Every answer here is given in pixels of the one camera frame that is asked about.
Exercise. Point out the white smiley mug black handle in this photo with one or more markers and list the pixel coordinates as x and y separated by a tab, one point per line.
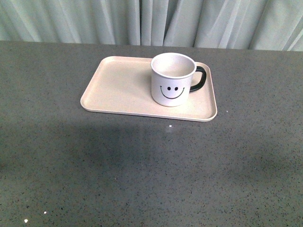
174	76

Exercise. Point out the beige rectangular tray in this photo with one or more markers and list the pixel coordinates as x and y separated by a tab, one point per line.
122	85

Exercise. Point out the white pleated curtain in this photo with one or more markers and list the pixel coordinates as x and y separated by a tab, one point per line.
227	24

